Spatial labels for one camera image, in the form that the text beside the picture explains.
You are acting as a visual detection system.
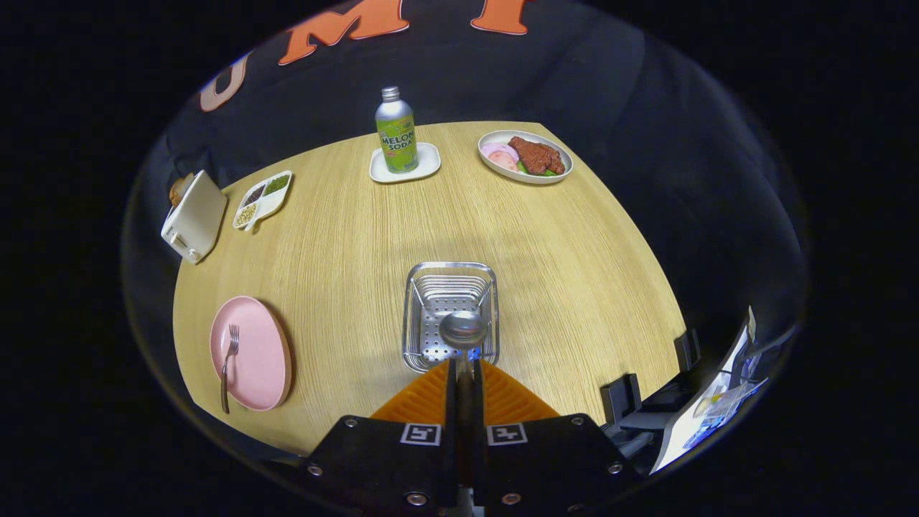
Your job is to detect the white square coaster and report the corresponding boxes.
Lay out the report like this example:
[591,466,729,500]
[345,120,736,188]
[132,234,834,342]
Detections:
[370,142,442,184]

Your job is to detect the white toaster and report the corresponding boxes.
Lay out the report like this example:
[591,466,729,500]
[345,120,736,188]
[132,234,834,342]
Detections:
[161,170,228,265]

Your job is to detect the white divided dish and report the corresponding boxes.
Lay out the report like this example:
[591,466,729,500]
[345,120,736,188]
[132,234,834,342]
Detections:
[233,170,294,232]

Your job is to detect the metal wire basket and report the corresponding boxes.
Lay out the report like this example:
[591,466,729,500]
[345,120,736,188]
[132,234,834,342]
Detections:
[401,261,500,374]

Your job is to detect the white oval plate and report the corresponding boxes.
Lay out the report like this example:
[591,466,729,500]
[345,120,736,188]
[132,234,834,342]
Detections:
[477,130,574,185]

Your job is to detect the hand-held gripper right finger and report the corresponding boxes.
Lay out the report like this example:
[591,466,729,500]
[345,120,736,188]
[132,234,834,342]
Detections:
[472,359,645,514]

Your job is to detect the silver spoon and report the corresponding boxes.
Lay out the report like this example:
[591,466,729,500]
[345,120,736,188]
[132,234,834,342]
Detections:
[439,310,490,432]

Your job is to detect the silver fork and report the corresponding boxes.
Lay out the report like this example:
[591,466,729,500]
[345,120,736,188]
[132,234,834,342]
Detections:
[220,323,241,415]

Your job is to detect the black table clamp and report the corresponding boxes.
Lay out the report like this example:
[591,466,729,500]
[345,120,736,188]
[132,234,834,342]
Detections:
[600,373,643,424]
[673,329,702,373]

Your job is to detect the pink ham slices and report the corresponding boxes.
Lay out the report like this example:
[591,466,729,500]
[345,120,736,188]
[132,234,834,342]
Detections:
[482,142,521,172]

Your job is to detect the green label soda bottle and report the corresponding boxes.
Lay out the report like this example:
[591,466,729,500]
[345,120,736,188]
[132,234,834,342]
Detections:
[375,86,419,174]

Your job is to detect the pink plate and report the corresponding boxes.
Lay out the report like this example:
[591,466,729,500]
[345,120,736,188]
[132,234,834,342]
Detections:
[209,296,293,412]

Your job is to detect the brown meat piece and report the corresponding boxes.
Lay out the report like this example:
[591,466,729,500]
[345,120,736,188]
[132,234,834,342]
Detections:
[508,136,566,176]

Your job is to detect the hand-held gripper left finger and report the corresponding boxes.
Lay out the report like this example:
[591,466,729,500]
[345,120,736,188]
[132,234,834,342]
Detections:
[302,359,461,514]

